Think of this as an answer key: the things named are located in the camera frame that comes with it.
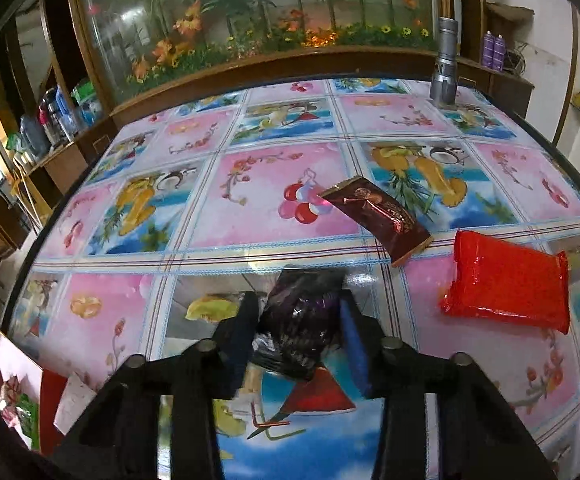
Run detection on dark purple snack packet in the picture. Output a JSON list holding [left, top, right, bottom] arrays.
[[252, 266, 345, 380]]

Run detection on dark brown chocolate bar packet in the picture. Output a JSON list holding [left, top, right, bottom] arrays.
[[319, 176, 433, 266]]

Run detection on small red wafer packet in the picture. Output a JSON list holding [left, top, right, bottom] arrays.
[[440, 231, 570, 335]]

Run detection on white speckled snack packet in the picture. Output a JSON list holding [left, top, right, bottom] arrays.
[[54, 373, 96, 436]]

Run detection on floral plastic tablecloth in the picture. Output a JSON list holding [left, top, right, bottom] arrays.
[[5, 78, 580, 479]]

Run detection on red shallow gift box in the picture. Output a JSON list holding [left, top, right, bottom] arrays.
[[0, 331, 68, 456]]

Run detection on silver flashlight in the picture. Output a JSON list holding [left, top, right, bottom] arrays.
[[430, 16, 458, 106]]

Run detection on blue thermos bottle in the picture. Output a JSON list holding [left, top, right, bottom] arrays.
[[55, 88, 78, 139]]

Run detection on grey water jug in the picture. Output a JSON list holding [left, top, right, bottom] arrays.
[[20, 115, 50, 159]]

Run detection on purple spray cans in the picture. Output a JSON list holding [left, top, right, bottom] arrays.
[[481, 30, 507, 72]]

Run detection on floral glass display panel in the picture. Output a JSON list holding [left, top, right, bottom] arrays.
[[75, 0, 438, 105]]

